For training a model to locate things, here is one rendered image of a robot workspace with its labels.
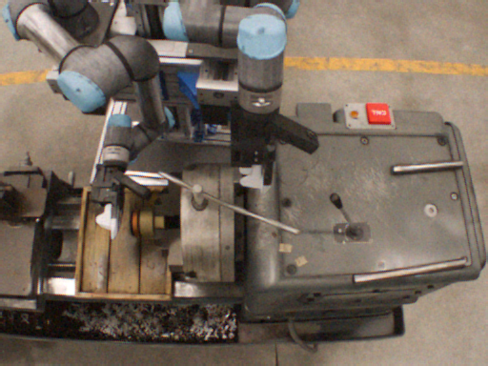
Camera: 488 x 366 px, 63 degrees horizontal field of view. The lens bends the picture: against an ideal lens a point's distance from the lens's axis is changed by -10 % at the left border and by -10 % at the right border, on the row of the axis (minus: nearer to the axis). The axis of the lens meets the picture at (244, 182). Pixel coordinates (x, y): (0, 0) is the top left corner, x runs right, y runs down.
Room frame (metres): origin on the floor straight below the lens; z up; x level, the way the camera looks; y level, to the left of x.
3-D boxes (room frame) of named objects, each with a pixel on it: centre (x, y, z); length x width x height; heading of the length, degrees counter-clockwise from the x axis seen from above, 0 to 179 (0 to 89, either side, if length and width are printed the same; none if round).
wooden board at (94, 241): (0.33, 0.36, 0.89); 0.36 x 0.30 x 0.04; 5
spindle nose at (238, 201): (0.36, 0.01, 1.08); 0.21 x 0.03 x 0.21; 5
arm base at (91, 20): (0.97, 0.58, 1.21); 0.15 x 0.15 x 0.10
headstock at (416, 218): (0.41, -0.30, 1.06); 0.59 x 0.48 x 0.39; 95
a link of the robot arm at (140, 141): (0.61, 0.37, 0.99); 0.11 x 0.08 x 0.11; 138
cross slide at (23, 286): (0.32, 0.71, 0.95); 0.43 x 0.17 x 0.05; 5
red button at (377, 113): (0.62, -0.33, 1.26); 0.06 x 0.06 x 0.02; 5
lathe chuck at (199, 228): (0.36, 0.10, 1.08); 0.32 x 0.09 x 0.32; 5
